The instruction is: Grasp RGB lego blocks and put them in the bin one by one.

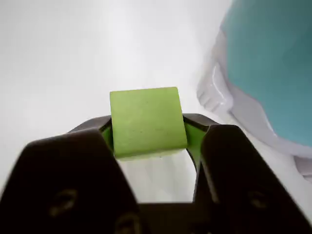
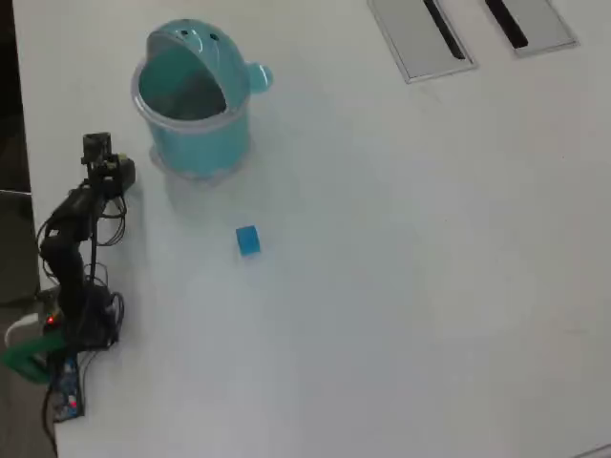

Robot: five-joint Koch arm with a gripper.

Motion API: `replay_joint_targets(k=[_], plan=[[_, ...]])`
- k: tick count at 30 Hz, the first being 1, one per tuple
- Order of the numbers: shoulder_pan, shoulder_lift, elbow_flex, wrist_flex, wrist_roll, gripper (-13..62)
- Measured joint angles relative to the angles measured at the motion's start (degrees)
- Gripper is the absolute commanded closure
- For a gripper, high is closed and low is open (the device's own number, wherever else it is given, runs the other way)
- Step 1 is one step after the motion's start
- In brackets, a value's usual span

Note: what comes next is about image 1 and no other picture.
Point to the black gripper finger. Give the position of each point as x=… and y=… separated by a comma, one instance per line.
x=61, y=175
x=243, y=175

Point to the green lego block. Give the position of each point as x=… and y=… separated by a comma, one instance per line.
x=146, y=122

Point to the teal whale-shaped bin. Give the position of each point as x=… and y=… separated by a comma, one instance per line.
x=268, y=73

